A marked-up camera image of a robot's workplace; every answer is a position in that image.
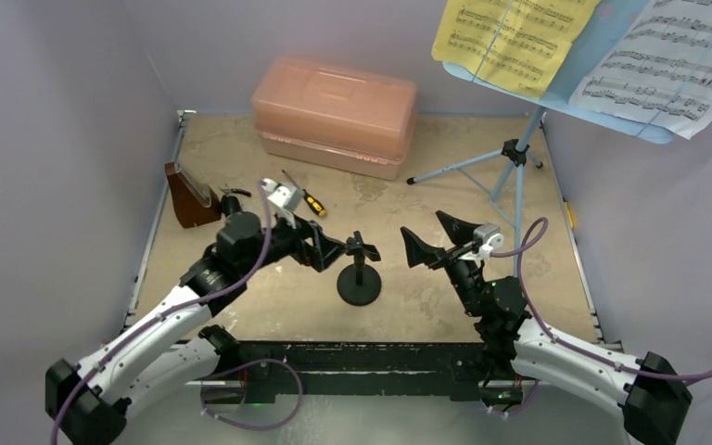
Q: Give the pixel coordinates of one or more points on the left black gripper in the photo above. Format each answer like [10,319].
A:
[308,230]

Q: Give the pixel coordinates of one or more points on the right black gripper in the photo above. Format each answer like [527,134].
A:
[450,257]

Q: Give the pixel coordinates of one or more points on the black round microphone stand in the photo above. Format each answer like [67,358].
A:
[359,284]

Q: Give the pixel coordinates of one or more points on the clear plastic metronome cover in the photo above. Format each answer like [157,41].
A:
[199,190]

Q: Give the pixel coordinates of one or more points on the brown wooden metronome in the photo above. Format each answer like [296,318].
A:
[187,210]

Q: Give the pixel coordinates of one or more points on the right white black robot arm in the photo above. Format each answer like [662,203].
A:
[646,395]

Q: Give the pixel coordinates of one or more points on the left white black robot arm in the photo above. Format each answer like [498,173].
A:
[91,401]

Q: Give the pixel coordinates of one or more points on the black yellow screwdriver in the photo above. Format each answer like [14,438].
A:
[312,202]

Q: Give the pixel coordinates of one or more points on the pink plastic storage box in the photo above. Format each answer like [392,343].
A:
[334,116]

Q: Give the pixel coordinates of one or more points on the yellow sheet music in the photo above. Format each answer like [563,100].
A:
[516,45]

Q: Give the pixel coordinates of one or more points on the light blue music stand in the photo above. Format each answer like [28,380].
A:
[607,23]

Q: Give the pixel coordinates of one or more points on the white sheet music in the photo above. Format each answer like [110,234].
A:
[660,73]

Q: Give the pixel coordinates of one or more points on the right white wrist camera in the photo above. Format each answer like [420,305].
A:
[485,239]

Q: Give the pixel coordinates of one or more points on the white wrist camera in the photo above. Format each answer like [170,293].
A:
[485,239]
[284,199]

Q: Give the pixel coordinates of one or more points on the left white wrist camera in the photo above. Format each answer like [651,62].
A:
[284,199]

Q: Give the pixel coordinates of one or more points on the black handled pliers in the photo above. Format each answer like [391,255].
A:
[228,191]

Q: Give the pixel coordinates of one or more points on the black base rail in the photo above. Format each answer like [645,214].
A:
[263,370]

